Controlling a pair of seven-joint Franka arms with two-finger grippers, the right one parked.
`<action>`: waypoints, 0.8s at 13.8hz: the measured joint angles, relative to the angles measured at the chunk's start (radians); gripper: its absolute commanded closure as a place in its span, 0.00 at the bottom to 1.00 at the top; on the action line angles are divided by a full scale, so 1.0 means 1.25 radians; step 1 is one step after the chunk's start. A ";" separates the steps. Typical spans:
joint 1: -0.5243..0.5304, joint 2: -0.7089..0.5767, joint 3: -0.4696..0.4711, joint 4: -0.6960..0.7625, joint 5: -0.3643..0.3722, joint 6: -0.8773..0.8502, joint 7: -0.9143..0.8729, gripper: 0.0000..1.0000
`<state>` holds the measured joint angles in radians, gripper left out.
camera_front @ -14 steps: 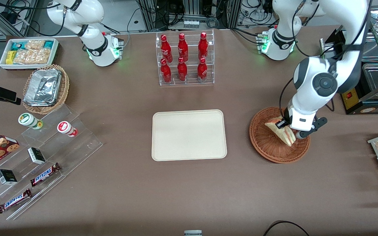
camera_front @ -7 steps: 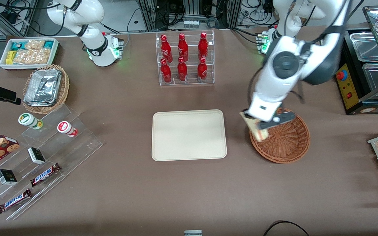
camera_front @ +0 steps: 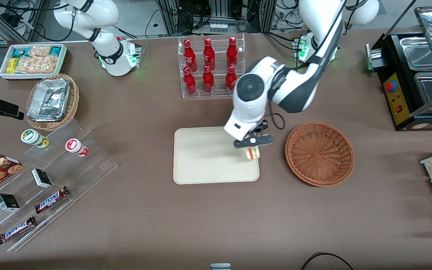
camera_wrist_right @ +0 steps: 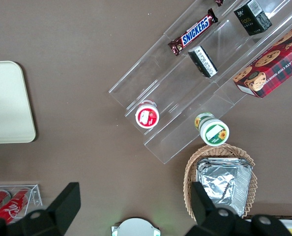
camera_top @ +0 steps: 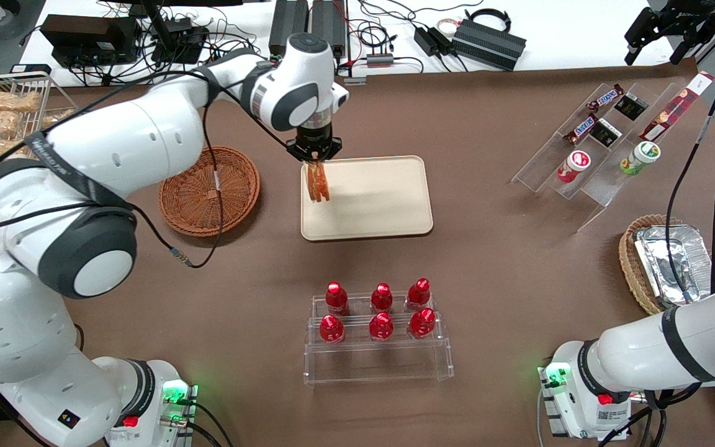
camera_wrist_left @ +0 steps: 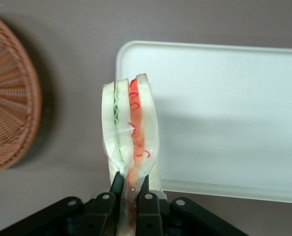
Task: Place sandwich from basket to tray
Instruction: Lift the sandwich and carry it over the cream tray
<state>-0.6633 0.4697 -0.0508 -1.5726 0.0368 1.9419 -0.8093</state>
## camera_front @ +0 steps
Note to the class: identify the red lid yogurt cup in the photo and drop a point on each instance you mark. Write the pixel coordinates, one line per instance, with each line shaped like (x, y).
(74, 145)

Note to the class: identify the aluminium profile frame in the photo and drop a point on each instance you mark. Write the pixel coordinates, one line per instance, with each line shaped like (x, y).
(171, 17)

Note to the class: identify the red cola bottle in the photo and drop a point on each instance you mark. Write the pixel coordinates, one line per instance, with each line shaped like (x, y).
(208, 80)
(232, 53)
(230, 79)
(209, 55)
(189, 56)
(189, 83)

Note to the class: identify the clear acrylic bottle rack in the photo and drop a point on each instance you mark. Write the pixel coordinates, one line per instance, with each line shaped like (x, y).
(218, 93)

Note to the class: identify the cream plastic tray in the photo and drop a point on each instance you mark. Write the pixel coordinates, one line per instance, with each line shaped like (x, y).
(201, 157)

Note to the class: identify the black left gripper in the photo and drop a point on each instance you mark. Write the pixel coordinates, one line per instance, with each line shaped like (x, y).
(262, 127)

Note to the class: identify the black camera clamp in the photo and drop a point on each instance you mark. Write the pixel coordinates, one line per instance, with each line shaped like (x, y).
(2, 107)

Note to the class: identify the Snickers chocolate bar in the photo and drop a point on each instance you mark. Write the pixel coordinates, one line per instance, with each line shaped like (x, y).
(16, 229)
(51, 199)

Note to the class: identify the small black carton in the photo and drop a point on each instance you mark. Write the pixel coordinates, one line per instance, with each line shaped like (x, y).
(42, 178)
(8, 202)

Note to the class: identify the silver foil container stack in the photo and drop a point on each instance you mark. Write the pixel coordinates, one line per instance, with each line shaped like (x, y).
(49, 99)

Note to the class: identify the empty brown wicker basket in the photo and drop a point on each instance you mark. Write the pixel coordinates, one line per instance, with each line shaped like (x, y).
(319, 153)

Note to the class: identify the triangular sandwich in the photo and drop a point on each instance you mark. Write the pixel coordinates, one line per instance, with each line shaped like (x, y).
(253, 153)

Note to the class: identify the green lid yogurt cup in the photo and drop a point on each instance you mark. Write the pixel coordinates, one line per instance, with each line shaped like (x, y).
(30, 136)

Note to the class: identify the clear acrylic stepped shelf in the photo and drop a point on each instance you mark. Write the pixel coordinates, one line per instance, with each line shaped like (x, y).
(88, 168)

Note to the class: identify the large clear cracker bag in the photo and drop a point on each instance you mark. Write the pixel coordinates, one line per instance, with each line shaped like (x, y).
(36, 65)

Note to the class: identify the yellow snack packet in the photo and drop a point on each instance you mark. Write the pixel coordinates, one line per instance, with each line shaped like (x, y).
(11, 66)

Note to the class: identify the teal snack packet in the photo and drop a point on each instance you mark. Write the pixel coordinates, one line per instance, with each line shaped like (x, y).
(56, 50)
(20, 52)

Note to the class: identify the white snack bin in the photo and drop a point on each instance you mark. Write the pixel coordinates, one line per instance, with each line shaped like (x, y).
(4, 75)

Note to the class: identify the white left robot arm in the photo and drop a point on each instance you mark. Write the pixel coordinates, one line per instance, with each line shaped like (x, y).
(294, 90)

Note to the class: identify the small clear cracker bag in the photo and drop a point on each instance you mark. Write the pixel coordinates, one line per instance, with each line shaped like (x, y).
(39, 51)

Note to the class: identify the wicker basket with foil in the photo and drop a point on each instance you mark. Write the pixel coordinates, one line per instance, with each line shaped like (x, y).
(74, 101)

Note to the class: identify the black food warmer machine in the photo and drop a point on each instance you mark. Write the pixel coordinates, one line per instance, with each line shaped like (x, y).
(401, 108)

